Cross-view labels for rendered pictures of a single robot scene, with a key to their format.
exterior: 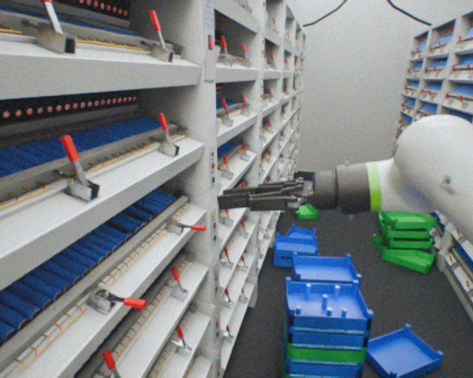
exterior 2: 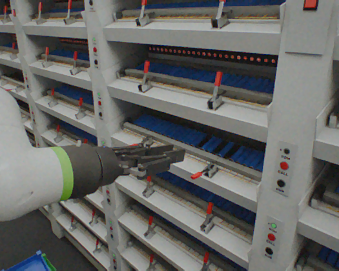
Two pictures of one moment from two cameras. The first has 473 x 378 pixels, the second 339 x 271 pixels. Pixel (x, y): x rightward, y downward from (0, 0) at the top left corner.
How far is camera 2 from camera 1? 1.06 m
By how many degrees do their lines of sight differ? 107
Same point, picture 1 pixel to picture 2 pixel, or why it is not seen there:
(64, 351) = (128, 139)
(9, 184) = (139, 73)
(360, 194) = not seen: hidden behind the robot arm
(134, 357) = (162, 200)
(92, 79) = (148, 37)
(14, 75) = (122, 34)
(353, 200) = not seen: hidden behind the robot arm
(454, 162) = not seen: outside the picture
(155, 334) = (175, 210)
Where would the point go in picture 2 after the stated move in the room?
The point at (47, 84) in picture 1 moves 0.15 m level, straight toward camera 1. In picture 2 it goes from (132, 38) to (82, 38)
